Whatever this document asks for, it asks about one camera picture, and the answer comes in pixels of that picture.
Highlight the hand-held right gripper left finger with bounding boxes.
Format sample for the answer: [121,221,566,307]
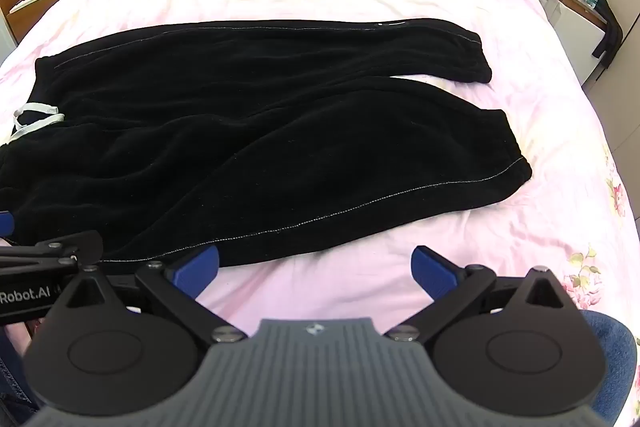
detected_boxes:
[48,244,249,344]

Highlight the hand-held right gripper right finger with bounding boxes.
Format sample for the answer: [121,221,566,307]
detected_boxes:
[384,245,583,344]

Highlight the black pants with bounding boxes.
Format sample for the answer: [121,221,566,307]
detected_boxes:
[0,17,533,270]

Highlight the black hanging garment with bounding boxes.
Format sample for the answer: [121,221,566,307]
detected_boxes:
[592,0,624,60]

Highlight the blue textured cloth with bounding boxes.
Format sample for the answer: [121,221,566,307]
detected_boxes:
[580,310,639,414]

